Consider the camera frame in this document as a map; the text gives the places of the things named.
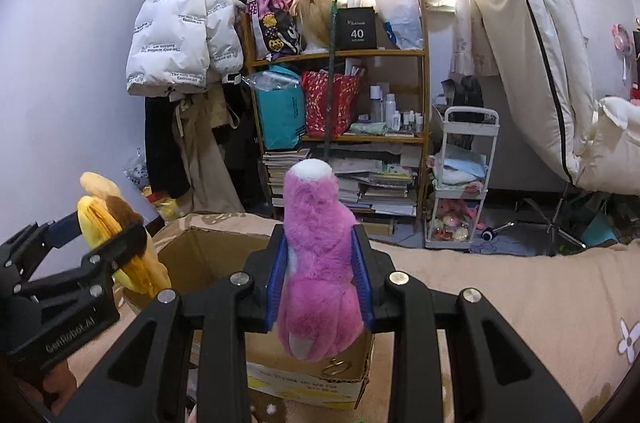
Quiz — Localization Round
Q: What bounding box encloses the cardboard box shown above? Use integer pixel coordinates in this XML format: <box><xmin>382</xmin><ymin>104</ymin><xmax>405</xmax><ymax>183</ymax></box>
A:
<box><xmin>122</xmin><ymin>225</ymin><xmax>376</xmax><ymax>409</ymax></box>

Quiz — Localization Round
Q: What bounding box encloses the wooden shelf rack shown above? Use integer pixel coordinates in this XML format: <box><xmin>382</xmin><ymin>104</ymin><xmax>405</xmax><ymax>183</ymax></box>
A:
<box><xmin>242</xmin><ymin>0</ymin><xmax>432</xmax><ymax>239</ymax></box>

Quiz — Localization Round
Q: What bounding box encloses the green pole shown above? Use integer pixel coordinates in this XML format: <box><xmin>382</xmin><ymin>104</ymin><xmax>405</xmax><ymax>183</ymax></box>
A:
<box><xmin>323</xmin><ymin>0</ymin><xmax>342</xmax><ymax>164</ymax></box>

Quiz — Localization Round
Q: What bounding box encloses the magenta furry plush toy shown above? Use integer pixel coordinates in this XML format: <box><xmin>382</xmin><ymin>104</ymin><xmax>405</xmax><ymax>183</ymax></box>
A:
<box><xmin>276</xmin><ymin>159</ymin><xmax>369</xmax><ymax>362</ymax></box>

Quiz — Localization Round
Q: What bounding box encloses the red patterned bag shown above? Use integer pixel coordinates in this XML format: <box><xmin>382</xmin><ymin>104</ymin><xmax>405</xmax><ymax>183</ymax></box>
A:
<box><xmin>301</xmin><ymin>70</ymin><xmax>364</xmax><ymax>140</ymax></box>

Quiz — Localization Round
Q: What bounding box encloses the beige hanging garment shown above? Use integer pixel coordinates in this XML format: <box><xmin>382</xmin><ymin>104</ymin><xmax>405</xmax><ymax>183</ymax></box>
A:
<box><xmin>171</xmin><ymin>94</ymin><xmax>247</xmax><ymax>215</ymax></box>

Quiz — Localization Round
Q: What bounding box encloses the pink handheld fan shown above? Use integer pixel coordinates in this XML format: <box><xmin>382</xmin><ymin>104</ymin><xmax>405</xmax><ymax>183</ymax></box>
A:
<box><xmin>609</xmin><ymin>23</ymin><xmax>634</xmax><ymax>82</ymax></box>

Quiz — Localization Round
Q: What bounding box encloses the yellow and brown plush toy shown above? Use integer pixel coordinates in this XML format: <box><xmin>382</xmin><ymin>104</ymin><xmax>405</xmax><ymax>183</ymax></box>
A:
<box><xmin>76</xmin><ymin>172</ymin><xmax>173</xmax><ymax>296</ymax></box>

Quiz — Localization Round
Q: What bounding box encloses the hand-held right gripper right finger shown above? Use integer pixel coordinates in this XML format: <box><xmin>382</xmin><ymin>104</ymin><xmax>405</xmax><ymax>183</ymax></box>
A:
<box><xmin>350</xmin><ymin>223</ymin><xmax>583</xmax><ymax>423</ymax></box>

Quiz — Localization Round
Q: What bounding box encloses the white puffer jacket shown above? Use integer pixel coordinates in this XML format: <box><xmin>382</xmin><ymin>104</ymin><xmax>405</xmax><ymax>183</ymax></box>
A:
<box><xmin>125</xmin><ymin>0</ymin><xmax>246</xmax><ymax>97</ymax></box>

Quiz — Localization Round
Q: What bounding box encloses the stack of books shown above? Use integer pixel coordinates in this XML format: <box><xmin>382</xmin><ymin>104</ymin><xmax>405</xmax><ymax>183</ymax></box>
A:
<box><xmin>262</xmin><ymin>147</ymin><xmax>421</xmax><ymax>220</ymax></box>

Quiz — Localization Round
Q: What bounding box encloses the teal shopping bag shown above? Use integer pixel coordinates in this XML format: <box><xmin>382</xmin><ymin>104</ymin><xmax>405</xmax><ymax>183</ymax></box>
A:
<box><xmin>243</xmin><ymin>64</ymin><xmax>307</xmax><ymax>152</ymax></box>

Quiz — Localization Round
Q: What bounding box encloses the teal cloth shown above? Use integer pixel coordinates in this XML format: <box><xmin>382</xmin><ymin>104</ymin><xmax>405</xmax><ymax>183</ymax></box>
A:
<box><xmin>581</xmin><ymin>207</ymin><xmax>619</xmax><ymax>249</ymax></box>

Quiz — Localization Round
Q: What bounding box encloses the group of white cosmetic bottles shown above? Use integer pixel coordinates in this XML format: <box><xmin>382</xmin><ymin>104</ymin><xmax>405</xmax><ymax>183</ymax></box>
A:
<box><xmin>369</xmin><ymin>84</ymin><xmax>426</xmax><ymax>134</ymax></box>

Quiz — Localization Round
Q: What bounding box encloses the white trolley cart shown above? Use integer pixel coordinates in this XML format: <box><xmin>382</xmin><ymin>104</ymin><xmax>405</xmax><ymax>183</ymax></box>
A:
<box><xmin>424</xmin><ymin>105</ymin><xmax>500</xmax><ymax>252</ymax></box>

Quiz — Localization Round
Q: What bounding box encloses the blond wig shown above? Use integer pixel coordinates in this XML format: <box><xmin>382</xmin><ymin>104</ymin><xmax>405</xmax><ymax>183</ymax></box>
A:
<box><xmin>291</xmin><ymin>0</ymin><xmax>342</xmax><ymax>54</ymax></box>

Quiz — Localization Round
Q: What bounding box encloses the white patterned plastic bag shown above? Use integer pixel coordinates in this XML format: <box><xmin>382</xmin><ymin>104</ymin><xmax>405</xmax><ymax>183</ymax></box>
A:
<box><xmin>124</xmin><ymin>147</ymin><xmax>149</xmax><ymax>190</ymax></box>

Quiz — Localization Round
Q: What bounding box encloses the black gift box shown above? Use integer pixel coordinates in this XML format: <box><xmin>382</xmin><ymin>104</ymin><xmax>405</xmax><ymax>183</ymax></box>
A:
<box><xmin>336</xmin><ymin>7</ymin><xmax>379</xmax><ymax>51</ymax></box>

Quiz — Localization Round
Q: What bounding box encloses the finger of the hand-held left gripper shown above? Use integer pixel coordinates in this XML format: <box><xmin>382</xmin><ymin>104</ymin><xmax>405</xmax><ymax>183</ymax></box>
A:
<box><xmin>15</xmin><ymin>222</ymin><xmax>152</xmax><ymax>304</ymax></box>
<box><xmin>0</xmin><ymin>209</ymin><xmax>83</xmax><ymax>286</ymax></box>

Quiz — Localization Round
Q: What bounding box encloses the black hanging garment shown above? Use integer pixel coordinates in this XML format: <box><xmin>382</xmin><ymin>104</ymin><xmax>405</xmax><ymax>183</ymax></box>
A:
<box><xmin>144</xmin><ymin>93</ymin><xmax>192</xmax><ymax>200</ymax></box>
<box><xmin>212</xmin><ymin>80</ymin><xmax>262</xmax><ymax>206</ymax></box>

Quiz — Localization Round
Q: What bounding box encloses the black backpack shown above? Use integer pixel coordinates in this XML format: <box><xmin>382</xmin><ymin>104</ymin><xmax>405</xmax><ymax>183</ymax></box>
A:
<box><xmin>444</xmin><ymin>75</ymin><xmax>484</xmax><ymax>124</ymax></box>

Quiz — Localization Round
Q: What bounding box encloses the yellow bag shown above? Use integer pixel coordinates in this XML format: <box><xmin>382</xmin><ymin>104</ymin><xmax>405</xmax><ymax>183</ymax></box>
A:
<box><xmin>149</xmin><ymin>194</ymin><xmax>180</xmax><ymax>224</ymax></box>

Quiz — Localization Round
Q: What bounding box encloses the beige flower printed blanket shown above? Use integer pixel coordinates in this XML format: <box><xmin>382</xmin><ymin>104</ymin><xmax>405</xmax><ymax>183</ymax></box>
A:
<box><xmin>65</xmin><ymin>212</ymin><xmax>640</xmax><ymax>423</ymax></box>

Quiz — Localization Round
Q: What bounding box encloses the cream padded chair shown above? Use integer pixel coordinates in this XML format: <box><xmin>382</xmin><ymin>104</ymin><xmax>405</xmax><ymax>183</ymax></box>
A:
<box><xmin>466</xmin><ymin>0</ymin><xmax>640</xmax><ymax>257</ymax></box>

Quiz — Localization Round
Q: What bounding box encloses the printed tote bag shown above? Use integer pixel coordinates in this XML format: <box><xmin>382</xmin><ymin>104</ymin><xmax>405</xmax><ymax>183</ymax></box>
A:
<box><xmin>246</xmin><ymin>0</ymin><xmax>304</xmax><ymax>61</ymax></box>

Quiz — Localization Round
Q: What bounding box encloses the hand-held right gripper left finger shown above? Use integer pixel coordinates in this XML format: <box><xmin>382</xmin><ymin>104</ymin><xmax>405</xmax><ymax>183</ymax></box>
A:
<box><xmin>52</xmin><ymin>223</ymin><xmax>288</xmax><ymax>423</ymax></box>

